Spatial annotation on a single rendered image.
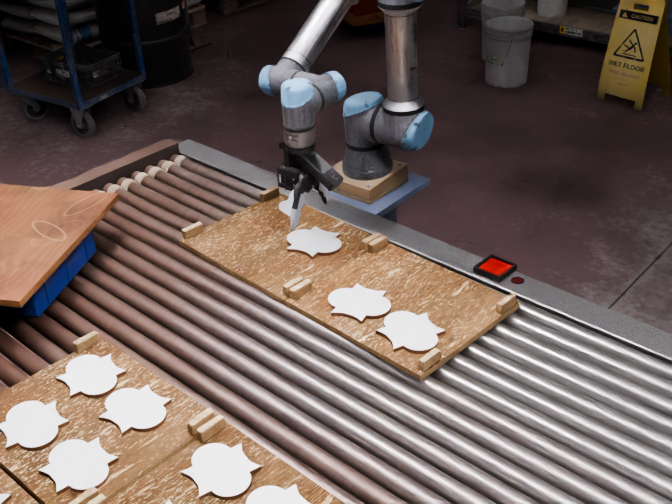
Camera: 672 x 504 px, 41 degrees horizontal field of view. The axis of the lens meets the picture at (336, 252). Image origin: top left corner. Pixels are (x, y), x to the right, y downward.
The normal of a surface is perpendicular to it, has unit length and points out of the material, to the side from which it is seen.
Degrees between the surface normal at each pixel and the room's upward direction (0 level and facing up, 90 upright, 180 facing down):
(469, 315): 0
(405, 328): 0
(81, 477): 0
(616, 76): 82
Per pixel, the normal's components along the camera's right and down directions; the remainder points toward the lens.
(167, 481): -0.04, -0.85
